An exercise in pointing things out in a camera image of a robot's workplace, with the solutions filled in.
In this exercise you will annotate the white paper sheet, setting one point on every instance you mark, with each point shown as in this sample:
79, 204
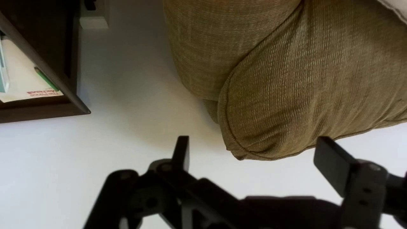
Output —
21, 76

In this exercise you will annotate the olive green fabric sofa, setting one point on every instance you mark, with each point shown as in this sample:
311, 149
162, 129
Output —
297, 84

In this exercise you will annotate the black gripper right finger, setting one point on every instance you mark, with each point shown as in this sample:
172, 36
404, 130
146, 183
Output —
364, 191

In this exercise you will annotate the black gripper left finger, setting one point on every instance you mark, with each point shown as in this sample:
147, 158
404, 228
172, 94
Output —
170, 195

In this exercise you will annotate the dark wooden side table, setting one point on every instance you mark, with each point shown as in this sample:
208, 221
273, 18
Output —
55, 42

